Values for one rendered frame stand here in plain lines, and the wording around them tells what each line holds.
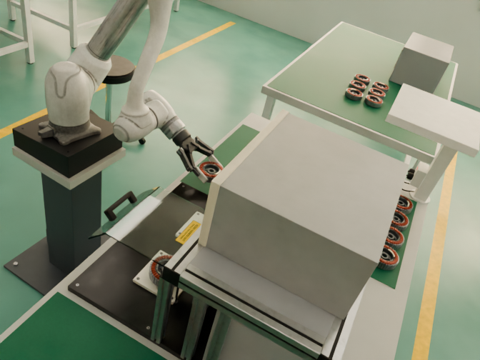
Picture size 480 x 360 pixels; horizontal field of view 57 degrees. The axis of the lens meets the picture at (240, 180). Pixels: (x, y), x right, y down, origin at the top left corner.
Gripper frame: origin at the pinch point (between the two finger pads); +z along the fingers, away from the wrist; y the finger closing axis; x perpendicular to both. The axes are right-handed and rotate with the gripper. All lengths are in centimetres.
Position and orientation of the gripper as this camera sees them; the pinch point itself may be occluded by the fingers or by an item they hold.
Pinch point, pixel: (211, 171)
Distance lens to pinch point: 181.2
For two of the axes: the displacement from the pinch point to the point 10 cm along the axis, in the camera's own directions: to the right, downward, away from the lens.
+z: 6.5, 7.6, 0.5
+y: -4.7, 4.6, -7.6
